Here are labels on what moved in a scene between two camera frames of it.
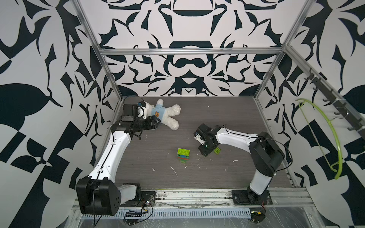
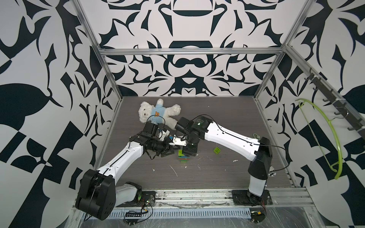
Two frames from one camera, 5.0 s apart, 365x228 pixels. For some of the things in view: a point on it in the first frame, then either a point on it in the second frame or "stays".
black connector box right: x=257 y=216 stays
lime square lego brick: x=216 y=150 stays
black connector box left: x=133 y=215 stays
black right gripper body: x=206 y=147 to x=189 y=147
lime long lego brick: x=183 y=151 stays
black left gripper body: x=145 y=125 to x=161 y=147
